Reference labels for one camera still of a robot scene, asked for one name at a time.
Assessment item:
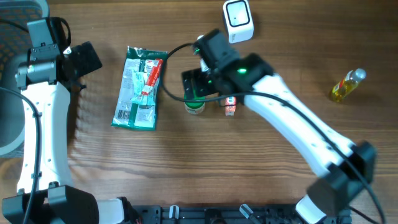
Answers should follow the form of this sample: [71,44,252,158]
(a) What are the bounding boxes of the yellow oil bottle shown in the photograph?
[329,68,366,102]

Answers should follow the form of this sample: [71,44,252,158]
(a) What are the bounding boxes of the red toothpaste tube pack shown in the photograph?
[141,58,164,95]

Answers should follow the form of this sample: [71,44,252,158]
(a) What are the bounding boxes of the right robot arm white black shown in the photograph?
[182,54,386,223]

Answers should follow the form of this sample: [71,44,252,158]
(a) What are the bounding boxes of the orange Kleenex tissue pack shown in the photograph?
[224,96,237,116]

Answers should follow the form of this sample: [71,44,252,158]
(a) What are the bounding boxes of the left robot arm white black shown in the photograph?
[2,42,140,223]

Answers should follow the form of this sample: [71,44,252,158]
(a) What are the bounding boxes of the grey plastic mesh basket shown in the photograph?
[1,0,49,158]

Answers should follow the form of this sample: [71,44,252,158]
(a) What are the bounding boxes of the white barcode scanner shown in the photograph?
[223,0,254,44]

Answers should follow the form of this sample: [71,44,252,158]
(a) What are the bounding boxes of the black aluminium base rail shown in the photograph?
[74,203,352,224]

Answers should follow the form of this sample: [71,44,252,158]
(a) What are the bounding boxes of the green lid jar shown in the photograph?
[185,93,205,115]

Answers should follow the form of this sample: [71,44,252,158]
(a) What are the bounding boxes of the green 3M gloves package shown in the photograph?
[111,47,167,131]

